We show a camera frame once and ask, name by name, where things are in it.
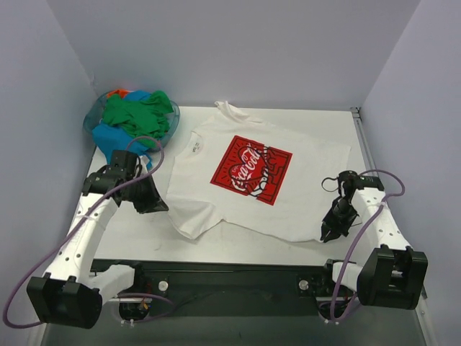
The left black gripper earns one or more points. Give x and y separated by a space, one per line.
142 194

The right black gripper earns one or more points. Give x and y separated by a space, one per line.
335 220

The white t-shirt with red print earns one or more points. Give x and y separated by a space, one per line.
242 170

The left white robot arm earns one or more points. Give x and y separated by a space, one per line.
66 293

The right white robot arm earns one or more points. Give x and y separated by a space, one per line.
381 268

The blue t-shirt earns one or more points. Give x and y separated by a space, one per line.
108 138

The green t-shirt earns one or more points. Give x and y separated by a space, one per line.
146 117

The translucent teal plastic basket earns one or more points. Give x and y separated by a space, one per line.
90 120

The orange t-shirt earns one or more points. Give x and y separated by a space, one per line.
120 92

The aluminium table edge rail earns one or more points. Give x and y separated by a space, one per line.
365 149

